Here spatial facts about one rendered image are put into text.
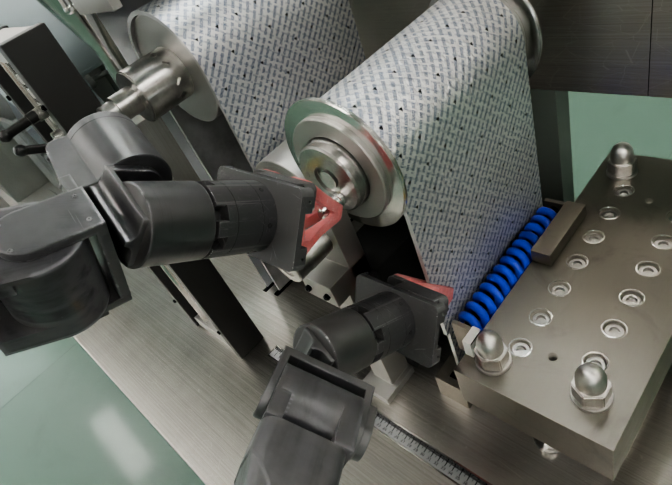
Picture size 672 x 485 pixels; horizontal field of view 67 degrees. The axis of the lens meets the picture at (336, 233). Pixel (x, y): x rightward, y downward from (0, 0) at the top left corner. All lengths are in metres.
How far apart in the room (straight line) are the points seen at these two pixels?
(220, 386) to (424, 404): 0.33
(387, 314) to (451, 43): 0.27
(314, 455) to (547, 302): 0.34
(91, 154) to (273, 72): 0.31
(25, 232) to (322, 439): 0.22
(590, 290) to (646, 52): 0.27
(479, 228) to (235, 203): 0.32
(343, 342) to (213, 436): 0.42
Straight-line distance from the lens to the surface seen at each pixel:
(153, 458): 2.13
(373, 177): 0.46
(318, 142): 0.47
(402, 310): 0.49
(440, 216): 0.53
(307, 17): 0.69
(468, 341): 0.56
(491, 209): 0.61
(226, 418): 0.82
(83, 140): 0.41
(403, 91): 0.48
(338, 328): 0.44
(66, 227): 0.33
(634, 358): 0.57
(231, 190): 0.38
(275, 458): 0.35
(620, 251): 0.66
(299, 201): 0.37
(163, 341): 1.00
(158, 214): 0.33
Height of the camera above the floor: 1.51
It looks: 38 degrees down
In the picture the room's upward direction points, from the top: 25 degrees counter-clockwise
